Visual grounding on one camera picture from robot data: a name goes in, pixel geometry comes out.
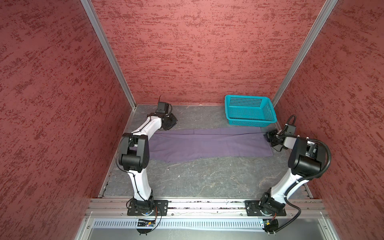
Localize teal plastic basket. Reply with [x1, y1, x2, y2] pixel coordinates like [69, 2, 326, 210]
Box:
[225, 95, 277, 128]

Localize left aluminium corner post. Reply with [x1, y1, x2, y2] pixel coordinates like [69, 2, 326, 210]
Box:
[81, 0, 137, 110]

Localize aluminium corner post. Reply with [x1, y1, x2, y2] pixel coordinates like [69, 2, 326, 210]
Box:
[272, 0, 338, 108]
[81, 0, 137, 110]

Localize front aluminium rail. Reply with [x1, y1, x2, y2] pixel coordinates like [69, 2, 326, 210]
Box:
[85, 198, 329, 219]

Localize slotted cable duct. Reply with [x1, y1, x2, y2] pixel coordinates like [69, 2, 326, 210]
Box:
[92, 219, 264, 231]

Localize right aluminium corner post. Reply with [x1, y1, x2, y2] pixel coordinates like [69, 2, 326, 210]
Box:
[272, 0, 338, 108]

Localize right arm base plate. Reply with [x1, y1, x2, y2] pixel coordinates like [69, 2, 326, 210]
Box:
[245, 200, 287, 217]

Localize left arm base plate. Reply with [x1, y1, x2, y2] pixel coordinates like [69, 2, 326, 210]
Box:
[126, 199, 169, 217]

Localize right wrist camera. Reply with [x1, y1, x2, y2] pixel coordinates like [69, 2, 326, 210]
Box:
[282, 124, 296, 135]

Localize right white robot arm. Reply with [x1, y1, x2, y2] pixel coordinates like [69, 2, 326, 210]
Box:
[259, 132, 329, 216]

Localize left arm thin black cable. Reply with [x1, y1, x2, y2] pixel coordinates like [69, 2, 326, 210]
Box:
[115, 116, 157, 202]

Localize right connector board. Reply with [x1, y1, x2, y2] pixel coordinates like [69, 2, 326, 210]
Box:
[263, 219, 279, 235]

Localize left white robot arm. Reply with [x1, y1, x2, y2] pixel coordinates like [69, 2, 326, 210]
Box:
[115, 113, 178, 216]

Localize connector board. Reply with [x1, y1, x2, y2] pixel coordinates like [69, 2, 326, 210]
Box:
[136, 219, 157, 235]
[263, 219, 279, 235]

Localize left connector board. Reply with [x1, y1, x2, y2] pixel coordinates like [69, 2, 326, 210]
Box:
[136, 219, 157, 235]

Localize purple trousers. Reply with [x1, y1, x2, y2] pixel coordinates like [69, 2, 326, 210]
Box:
[149, 127, 273, 163]

